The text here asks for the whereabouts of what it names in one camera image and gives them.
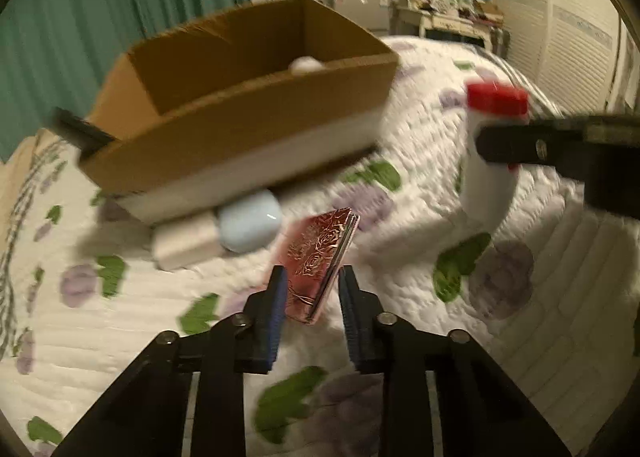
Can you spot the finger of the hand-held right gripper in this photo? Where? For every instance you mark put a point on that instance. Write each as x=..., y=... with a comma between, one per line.
x=520, y=141

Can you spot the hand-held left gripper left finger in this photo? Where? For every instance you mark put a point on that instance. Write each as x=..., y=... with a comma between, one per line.
x=278, y=307

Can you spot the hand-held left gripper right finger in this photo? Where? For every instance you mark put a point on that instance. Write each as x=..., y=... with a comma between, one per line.
x=350, y=317

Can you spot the white bottle with red cap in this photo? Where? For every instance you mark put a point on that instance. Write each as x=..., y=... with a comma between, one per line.
x=487, y=147

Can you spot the pink rose-embossed case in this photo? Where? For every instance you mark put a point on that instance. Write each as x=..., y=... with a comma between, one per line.
x=320, y=264

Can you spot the brown cardboard box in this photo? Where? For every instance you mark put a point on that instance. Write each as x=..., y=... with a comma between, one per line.
x=240, y=107

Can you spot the pale blue egg-shaped case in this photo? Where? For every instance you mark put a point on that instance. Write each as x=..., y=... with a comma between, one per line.
x=248, y=224

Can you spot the white rectangular box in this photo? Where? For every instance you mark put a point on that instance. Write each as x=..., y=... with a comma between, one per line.
x=185, y=244

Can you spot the white louvered wardrobe door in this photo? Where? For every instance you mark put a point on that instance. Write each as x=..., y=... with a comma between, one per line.
x=565, y=27

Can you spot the floral quilted bedspread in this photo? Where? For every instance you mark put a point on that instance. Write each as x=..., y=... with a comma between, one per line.
x=150, y=317

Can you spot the white dressing table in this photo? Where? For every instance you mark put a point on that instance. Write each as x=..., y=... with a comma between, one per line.
x=450, y=22

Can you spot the white appliance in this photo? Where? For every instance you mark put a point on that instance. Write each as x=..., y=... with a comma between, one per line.
x=361, y=7

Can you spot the white round object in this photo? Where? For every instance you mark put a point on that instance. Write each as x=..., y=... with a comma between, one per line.
x=305, y=66

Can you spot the black stick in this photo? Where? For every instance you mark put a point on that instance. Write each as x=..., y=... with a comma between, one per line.
x=80, y=129

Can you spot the green curtain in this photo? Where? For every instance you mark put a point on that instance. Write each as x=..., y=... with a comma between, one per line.
x=90, y=22

